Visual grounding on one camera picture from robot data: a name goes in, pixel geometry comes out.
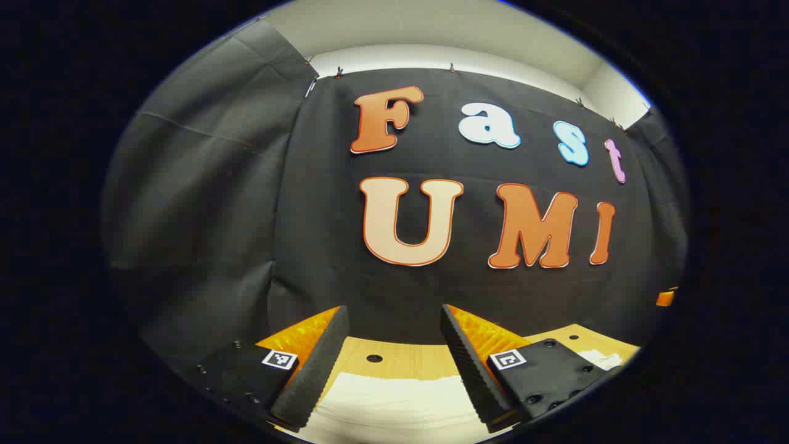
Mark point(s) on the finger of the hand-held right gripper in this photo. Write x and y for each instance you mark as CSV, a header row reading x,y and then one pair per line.
x,y
666,298

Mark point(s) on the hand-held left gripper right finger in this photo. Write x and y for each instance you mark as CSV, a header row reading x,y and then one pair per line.
x,y
471,376

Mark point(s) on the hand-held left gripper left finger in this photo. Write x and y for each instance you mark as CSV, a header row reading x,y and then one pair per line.
x,y
314,370

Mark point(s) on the black backdrop cloth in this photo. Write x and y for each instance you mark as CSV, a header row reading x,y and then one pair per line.
x,y
246,185

